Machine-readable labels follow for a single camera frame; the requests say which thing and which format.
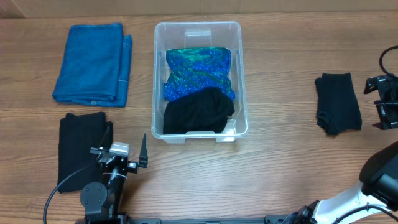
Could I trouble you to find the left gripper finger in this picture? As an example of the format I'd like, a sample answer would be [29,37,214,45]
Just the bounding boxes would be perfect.
[138,133,148,168]
[98,126,110,148]

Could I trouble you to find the black cloth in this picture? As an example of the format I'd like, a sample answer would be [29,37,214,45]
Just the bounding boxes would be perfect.
[163,87,235,134]
[57,112,113,194]
[315,73,362,136]

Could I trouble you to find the shiny blue sequin cloth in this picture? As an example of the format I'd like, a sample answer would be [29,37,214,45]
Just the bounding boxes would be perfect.
[164,47,235,102]

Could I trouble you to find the clear plastic storage bin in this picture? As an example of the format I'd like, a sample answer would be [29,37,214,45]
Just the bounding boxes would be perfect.
[151,21,248,144]

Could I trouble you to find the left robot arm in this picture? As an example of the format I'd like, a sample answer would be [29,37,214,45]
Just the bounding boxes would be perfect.
[80,135,149,223]

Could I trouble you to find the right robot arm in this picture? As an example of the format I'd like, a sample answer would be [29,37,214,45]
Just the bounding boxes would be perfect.
[284,73,397,223]

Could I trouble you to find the folded blue denim jeans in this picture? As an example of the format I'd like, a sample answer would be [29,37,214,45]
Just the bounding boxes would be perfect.
[52,22,132,107]

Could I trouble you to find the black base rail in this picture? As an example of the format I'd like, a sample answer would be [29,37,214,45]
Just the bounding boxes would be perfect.
[76,215,294,224]

